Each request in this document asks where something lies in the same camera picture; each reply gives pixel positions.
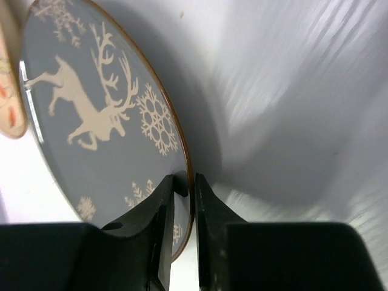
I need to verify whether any cream plate with bird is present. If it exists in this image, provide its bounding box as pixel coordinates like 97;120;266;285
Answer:
1;1;27;138

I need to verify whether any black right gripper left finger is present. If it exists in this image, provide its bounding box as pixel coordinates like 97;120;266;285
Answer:
1;175;182;290

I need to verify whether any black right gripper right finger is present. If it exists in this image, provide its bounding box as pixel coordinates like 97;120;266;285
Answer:
194;174;384;290

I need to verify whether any grey plate with deer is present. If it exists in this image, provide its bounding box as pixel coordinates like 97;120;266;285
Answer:
19;1;193;259

